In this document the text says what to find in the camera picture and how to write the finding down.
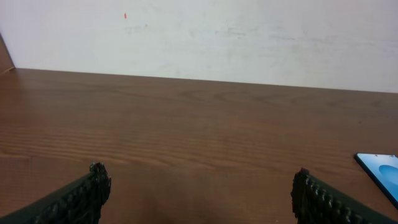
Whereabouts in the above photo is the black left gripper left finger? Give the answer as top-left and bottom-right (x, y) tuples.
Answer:
(1, 162), (111, 224)

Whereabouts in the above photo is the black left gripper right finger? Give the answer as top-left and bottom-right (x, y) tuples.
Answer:
(290, 168), (397, 224)

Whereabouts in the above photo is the blue Galaxy smartphone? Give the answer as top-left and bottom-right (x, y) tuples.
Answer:
(354, 153), (398, 208)

